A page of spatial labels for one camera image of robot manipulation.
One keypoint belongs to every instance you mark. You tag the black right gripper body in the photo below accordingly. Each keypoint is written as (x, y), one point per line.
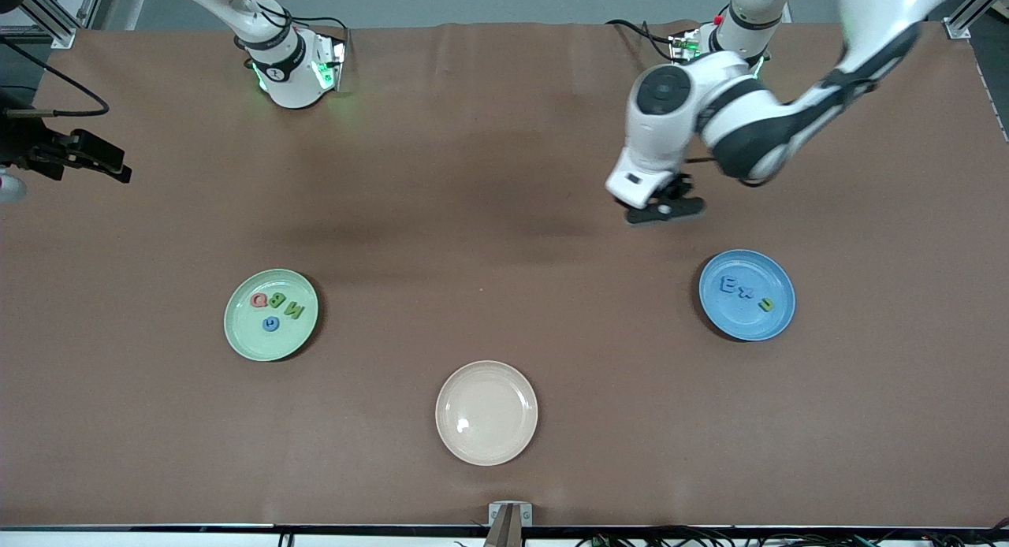
(24, 143)

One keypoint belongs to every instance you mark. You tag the blue letter m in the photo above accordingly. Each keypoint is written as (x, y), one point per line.
(728, 285)

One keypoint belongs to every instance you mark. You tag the red letter Q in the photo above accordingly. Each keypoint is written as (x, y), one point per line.
(253, 300)

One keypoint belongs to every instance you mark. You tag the green letter B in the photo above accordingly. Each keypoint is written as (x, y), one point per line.
(277, 301)

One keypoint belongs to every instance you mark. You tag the blue letter G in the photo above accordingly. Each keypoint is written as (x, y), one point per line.
(266, 324)

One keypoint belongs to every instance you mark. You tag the green letter N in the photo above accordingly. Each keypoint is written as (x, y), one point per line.
(295, 310)

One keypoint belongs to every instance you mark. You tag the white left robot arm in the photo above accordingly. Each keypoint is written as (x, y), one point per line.
(670, 137)

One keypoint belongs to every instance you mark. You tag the blue plate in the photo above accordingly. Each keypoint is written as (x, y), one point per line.
(741, 322)

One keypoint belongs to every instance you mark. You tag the green plate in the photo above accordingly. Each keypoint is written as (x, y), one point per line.
(276, 346)

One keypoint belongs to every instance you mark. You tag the brown table mat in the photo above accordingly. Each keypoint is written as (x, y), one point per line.
(158, 421)

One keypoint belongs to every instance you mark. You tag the beige plate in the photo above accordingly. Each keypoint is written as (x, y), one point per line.
(486, 413)

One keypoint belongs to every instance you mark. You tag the aluminium frame profile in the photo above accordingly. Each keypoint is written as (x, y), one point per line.
(93, 1)
(55, 23)
(958, 27)

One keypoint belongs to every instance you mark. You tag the silver left arm base bracket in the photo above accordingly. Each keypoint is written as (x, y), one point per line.
(679, 46)

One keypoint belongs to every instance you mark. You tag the silver right arm base bracket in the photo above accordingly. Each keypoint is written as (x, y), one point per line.
(335, 54)

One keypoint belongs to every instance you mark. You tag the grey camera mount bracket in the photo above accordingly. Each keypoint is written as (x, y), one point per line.
(495, 512)

